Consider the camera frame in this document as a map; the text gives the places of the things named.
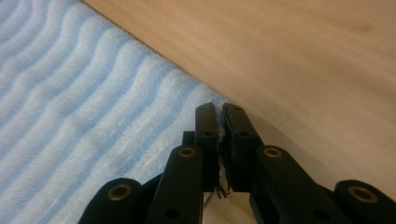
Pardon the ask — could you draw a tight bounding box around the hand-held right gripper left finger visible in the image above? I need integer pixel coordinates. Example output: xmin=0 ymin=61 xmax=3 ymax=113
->
xmin=181 ymin=102 xmax=220 ymax=193

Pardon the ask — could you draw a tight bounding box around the blue white striped towel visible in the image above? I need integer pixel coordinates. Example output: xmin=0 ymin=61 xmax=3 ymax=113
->
xmin=0 ymin=0 xmax=232 ymax=224

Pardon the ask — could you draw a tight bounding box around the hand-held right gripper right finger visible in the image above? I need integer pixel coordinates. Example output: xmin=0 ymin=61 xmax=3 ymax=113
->
xmin=221 ymin=102 xmax=265 ymax=193

